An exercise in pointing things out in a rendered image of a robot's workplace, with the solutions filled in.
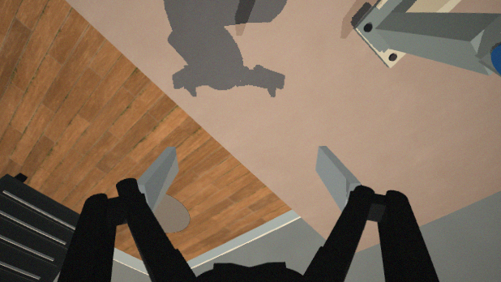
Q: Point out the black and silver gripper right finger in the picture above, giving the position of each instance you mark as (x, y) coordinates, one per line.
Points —
(404, 253)

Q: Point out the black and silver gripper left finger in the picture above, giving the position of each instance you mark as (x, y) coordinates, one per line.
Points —
(90, 254)

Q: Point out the grey pedestal stand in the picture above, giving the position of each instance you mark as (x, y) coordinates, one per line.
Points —
(393, 28)

